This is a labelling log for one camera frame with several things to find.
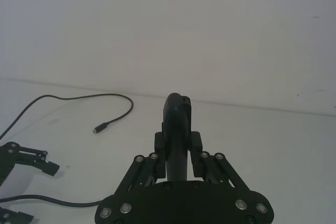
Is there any white table cloth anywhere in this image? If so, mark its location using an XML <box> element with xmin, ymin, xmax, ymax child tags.
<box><xmin>0</xmin><ymin>77</ymin><xmax>336</xmax><ymax>224</ymax></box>

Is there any thick black cable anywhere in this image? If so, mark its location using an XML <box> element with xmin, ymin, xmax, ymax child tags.
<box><xmin>0</xmin><ymin>194</ymin><xmax>103</xmax><ymax>208</ymax></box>

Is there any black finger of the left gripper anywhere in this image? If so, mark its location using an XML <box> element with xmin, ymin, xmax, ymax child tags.
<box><xmin>0</xmin><ymin>141</ymin><xmax>60</xmax><ymax>186</ymax></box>
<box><xmin>0</xmin><ymin>206</ymin><xmax>35</xmax><ymax>224</ymax></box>

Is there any black cable with silver plug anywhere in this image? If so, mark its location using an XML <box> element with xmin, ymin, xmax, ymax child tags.
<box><xmin>0</xmin><ymin>92</ymin><xmax>134</xmax><ymax>141</ymax></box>

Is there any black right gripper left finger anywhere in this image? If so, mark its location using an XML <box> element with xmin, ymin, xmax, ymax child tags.
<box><xmin>114</xmin><ymin>122</ymin><xmax>168</xmax><ymax>196</ymax></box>

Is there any black tool handle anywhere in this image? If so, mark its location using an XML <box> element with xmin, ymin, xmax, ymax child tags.
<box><xmin>160</xmin><ymin>92</ymin><xmax>193</xmax><ymax>183</ymax></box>

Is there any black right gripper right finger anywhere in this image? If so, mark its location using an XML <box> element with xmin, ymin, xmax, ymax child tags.
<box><xmin>190</xmin><ymin>131</ymin><xmax>252</xmax><ymax>191</ymax></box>

